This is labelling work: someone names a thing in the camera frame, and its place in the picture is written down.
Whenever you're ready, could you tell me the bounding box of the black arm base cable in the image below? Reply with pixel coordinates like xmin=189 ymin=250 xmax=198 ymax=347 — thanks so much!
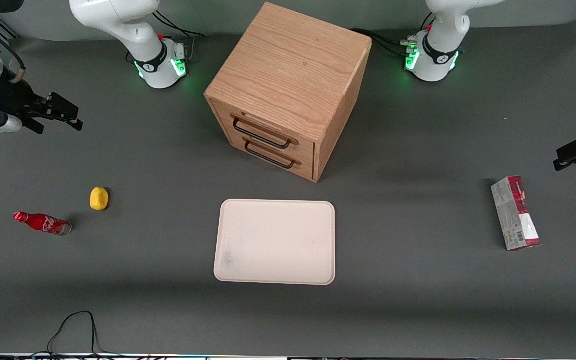
xmin=152 ymin=11 xmax=206 ymax=39
xmin=350 ymin=28 xmax=419 ymax=57

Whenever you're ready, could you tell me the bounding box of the beige plastic tray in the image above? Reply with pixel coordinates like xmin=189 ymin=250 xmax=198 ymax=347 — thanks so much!
xmin=213 ymin=199 xmax=336 ymax=286

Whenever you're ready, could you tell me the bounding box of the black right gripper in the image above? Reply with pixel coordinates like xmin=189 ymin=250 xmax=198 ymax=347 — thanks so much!
xmin=0 ymin=75 xmax=84 ymax=136

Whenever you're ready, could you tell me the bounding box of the black drawer handle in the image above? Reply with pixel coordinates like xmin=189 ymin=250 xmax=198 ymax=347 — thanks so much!
xmin=232 ymin=116 xmax=293 ymax=150
xmin=244 ymin=140 xmax=297 ymax=169

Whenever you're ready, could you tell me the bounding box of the red coke bottle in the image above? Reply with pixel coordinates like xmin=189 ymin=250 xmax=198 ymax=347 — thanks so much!
xmin=13 ymin=211 xmax=73 ymax=237

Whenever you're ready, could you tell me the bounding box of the red and grey carton box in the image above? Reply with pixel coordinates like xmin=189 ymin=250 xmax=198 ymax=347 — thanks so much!
xmin=490 ymin=176 xmax=542 ymax=251

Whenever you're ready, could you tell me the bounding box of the wooden two-drawer cabinet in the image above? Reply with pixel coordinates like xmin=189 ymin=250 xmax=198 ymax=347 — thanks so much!
xmin=204 ymin=2 xmax=373 ymax=184

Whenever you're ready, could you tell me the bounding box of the yellow lemon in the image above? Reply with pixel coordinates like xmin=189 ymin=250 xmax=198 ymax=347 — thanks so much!
xmin=89 ymin=187 xmax=110 ymax=212

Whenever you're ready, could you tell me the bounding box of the black right arm base cable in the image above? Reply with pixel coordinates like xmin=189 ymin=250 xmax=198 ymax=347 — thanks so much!
xmin=152 ymin=11 xmax=206 ymax=39

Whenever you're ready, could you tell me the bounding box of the black looped table-edge cable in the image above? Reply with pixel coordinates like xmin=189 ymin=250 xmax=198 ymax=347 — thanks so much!
xmin=30 ymin=310 xmax=124 ymax=359

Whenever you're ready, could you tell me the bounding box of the black lower drawer handle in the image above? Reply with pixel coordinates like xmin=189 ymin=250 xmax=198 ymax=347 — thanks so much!
xmin=244 ymin=140 xmax=297 ymax=169

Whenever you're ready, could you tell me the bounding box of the black upper drawer handle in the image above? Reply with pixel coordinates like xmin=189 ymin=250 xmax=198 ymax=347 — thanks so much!
xmin=232 ymin=116 xmax=293 ymax=150

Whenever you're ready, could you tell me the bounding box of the black left arm base cable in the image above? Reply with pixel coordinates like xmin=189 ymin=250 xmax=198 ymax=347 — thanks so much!
xmin=350 ymin=28 xmax=419 ymax=57

